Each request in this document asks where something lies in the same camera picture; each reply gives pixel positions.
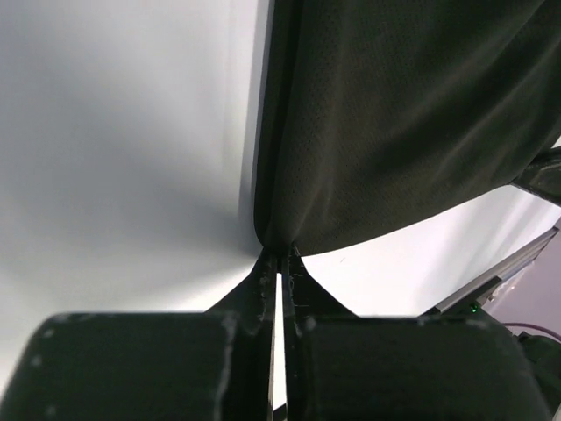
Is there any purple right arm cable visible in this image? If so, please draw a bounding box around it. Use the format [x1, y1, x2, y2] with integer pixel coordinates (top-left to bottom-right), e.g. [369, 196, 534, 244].
[501, 322, 561, 343]

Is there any black t shirt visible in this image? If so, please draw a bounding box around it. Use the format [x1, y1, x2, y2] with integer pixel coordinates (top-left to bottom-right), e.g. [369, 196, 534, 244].
[254, 1, 560, 255]

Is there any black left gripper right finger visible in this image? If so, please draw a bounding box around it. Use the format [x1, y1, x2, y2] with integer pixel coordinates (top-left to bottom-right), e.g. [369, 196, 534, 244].
[282, 250, 552, 420]

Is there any aluminium frame rail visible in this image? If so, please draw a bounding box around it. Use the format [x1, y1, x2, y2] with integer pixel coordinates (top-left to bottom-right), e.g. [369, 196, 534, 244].
[423, 225, 560, 316]

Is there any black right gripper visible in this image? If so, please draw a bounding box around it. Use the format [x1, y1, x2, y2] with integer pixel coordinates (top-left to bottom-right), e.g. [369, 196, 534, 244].
[515, 146, 561, 206]

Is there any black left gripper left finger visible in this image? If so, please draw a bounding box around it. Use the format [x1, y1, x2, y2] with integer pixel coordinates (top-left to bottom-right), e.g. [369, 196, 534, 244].
[1, 253, 276, 421]

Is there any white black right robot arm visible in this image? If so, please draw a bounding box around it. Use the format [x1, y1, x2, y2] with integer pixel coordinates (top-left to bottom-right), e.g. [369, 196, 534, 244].
[432, 223, 560, 419]

